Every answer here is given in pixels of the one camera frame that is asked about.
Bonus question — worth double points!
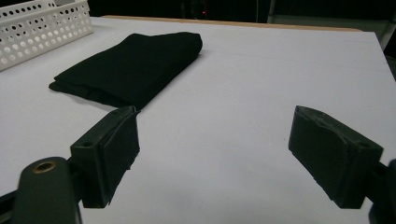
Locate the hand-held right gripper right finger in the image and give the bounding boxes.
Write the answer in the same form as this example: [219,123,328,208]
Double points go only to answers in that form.
[288,105,384,209]

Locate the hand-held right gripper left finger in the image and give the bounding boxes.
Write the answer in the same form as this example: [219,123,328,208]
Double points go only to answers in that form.
[69,105,141,209]

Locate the black cloth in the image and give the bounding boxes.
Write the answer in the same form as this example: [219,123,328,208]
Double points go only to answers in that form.
[49,31,204,110]

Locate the white perforated plastic basket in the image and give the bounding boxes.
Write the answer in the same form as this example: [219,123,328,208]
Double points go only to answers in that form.
[0,0,94,73]

